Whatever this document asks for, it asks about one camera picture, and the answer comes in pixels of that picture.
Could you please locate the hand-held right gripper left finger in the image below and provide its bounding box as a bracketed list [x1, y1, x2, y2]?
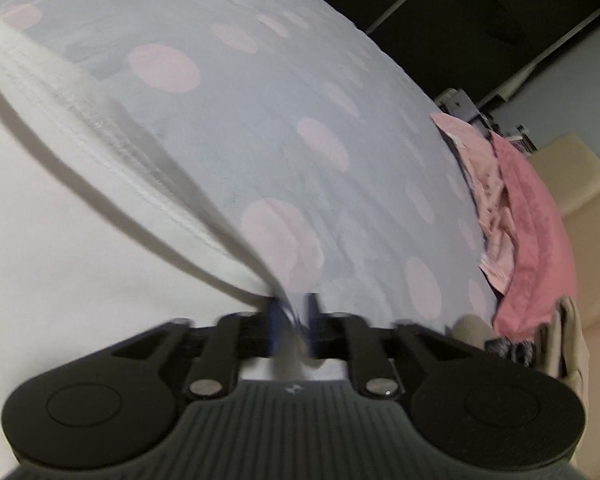
[111, 299, 288, 400]

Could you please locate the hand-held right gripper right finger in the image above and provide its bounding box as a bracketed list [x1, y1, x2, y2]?
[304, 295, 477, 400]

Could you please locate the white t-shirt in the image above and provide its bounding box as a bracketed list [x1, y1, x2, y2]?
[0, 5, 362, 466]

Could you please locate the pink patterned cloth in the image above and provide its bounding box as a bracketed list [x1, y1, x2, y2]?
[429, 111, 519, 294]

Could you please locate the pink folded blanket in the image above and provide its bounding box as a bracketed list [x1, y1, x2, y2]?
[487, 131, 579, 342]

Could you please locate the bed with dotted sheet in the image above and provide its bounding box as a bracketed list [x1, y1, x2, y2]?
[0, 0, 497, 343]

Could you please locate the beige garment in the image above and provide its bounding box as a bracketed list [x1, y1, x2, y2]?
[451, 295, 592, 397]

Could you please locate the nightstand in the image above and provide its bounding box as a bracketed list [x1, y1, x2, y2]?
[434, 87, 497, 124]

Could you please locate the beige padded headboard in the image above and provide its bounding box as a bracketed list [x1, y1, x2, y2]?
[529, 132, 600, 480]

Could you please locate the black wardrobe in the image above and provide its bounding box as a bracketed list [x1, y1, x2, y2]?
[279, 0, 600, 107]

